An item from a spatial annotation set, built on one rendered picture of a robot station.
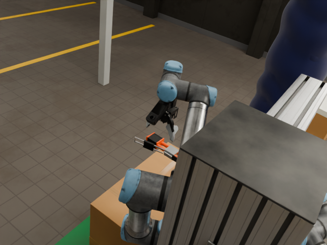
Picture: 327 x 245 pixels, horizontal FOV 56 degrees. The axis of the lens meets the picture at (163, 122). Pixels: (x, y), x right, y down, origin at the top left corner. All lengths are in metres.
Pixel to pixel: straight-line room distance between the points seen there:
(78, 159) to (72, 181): 0.32
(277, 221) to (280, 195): 0.04
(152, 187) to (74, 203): 2.13
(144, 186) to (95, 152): 2.60
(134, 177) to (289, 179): 0.55
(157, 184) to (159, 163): 1.72
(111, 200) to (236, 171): 1.89
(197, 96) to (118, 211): 1.39
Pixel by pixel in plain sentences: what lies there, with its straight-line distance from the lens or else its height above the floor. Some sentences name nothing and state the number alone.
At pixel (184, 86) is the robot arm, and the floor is 1.85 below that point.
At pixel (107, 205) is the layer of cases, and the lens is 2.36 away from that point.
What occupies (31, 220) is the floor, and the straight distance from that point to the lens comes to 3.02.
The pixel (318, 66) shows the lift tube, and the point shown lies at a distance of 1.25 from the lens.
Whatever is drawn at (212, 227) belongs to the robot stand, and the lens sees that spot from 0.64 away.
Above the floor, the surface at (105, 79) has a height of 0.09.
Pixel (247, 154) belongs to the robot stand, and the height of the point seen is 2.03.
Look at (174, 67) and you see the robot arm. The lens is 1.22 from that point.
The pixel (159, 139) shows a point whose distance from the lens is 1.90.
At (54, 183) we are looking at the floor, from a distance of 3.27.
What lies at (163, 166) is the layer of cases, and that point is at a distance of 2.69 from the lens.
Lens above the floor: 2.39
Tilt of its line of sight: 35 degrees down
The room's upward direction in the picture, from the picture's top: 10 degrees clockwise
